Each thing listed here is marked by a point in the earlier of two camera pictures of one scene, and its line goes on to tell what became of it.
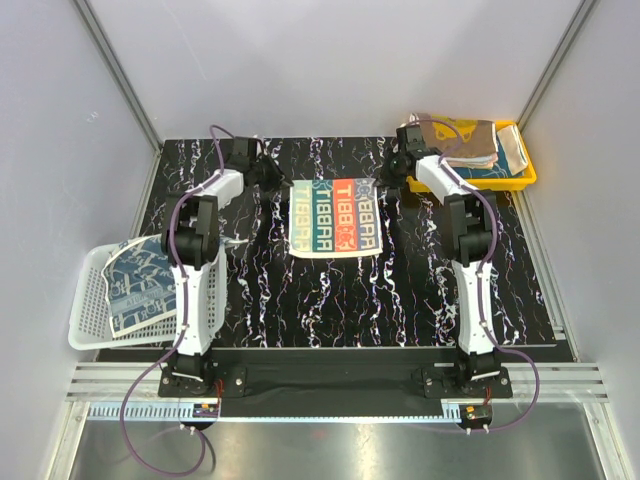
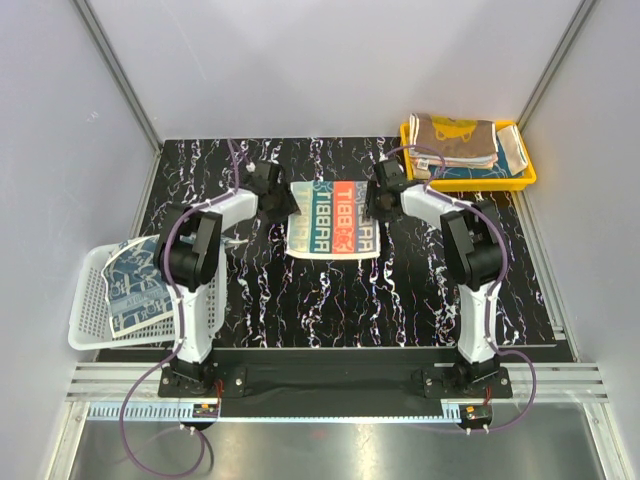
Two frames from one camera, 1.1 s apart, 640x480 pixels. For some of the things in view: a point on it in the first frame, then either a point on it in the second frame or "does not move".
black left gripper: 277,179 -> 289,208
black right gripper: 390,181 -> 371,209
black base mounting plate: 335,374 does not move
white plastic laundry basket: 90,322 does not move
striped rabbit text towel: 335,217 does not move
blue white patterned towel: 140,283 does not move
